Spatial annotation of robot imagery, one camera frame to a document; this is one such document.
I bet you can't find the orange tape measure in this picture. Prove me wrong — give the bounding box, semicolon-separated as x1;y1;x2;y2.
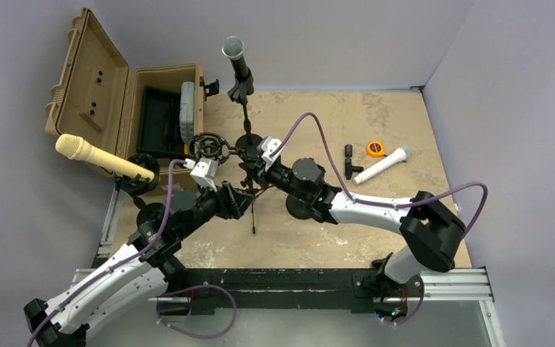
366;141;410;163

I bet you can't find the tan hard case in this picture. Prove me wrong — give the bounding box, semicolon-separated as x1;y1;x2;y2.
45;8;206;159

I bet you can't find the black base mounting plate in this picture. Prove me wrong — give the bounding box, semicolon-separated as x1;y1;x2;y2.
184;268;422;315

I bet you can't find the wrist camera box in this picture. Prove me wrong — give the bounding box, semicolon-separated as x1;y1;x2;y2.
190;158;218;192
258;136;283;172

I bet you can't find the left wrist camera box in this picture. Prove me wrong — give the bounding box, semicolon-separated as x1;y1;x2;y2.
190;158;218;192

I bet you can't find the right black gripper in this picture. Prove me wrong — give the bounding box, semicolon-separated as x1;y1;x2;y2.
242;155;310;202

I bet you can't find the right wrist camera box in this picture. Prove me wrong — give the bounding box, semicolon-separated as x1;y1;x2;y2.
258;136;283;172

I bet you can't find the tripod shock mount stand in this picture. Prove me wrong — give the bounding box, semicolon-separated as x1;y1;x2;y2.
189;132;267;235

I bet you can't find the beige handheld microphone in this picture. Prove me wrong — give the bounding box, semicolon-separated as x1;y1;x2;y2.
55;134;155;181

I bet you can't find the black mic stand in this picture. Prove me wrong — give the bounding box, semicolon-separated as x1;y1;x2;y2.
228;69;263;157
285;196;326;223
114;153;164;226

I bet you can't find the black mic clip adapter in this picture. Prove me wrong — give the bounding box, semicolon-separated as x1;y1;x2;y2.
344;144;364;180

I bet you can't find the black dynamic microphone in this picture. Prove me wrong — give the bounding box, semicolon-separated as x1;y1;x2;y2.
221;36;251;81

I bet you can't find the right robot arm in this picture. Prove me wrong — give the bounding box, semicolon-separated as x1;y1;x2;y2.
240;158;465;294

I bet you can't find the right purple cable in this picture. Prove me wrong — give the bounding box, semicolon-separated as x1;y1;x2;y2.
267;112;489;236

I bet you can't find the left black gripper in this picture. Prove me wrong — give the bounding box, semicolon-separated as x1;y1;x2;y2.
178;176;254;238

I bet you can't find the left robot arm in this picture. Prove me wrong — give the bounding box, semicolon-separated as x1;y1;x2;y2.
24;182;255;346

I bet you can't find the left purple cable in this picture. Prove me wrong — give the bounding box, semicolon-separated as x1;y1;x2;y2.
26;159;197;347

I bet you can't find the white wireless microphone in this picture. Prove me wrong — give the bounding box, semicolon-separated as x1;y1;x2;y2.
352;146;411;185

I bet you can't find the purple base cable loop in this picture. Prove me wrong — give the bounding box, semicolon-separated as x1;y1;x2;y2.
155;285;238;340

